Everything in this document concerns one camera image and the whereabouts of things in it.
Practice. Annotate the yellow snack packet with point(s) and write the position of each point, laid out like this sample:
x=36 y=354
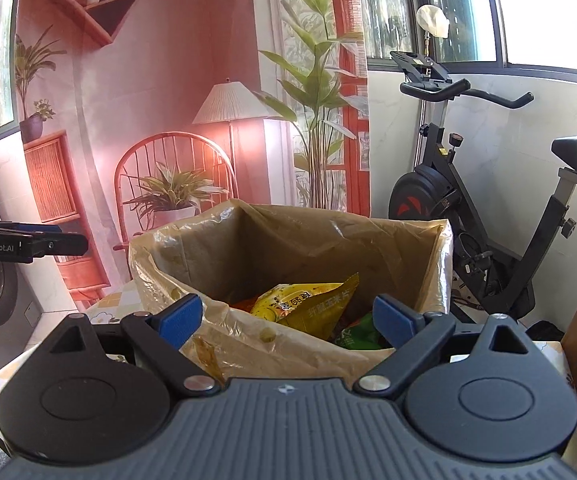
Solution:
x=298 y=305

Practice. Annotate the sliding window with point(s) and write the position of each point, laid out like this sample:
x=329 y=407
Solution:
x=543 y=10

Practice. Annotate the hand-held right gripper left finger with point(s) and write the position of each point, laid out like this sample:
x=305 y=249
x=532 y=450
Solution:
x=181 y=320

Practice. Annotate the printed wall backdrop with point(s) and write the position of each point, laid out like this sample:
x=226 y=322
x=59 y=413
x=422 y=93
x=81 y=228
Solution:
x=168 y=85

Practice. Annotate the green snack packet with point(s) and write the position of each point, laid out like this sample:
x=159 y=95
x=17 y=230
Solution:
x=361 y=332

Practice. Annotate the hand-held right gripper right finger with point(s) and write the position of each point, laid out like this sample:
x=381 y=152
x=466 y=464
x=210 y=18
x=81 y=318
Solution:
x=396 y=321

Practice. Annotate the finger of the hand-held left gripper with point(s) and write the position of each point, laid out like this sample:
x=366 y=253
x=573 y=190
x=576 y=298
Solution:
x=63 y=245

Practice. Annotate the cardboard box with plastic liner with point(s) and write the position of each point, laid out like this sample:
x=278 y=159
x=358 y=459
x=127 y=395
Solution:
x=278 y=245

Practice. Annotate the white cloth on pole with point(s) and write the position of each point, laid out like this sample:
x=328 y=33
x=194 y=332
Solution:
x=433 y=20

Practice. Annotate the checked floral tablecloth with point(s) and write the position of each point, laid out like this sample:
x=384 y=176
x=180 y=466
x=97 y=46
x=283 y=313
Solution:
x=118 y=300

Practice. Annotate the black exercise bike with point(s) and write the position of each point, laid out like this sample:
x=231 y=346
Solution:
x=418 y=195

